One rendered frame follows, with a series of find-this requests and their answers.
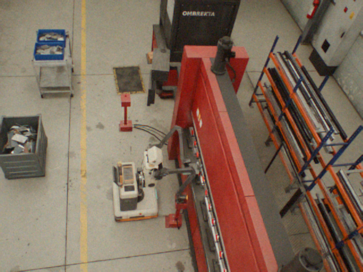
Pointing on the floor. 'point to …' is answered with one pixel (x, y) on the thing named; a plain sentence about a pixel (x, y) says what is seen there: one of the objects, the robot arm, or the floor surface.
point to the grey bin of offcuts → (22, 147)
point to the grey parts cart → (55, 71)
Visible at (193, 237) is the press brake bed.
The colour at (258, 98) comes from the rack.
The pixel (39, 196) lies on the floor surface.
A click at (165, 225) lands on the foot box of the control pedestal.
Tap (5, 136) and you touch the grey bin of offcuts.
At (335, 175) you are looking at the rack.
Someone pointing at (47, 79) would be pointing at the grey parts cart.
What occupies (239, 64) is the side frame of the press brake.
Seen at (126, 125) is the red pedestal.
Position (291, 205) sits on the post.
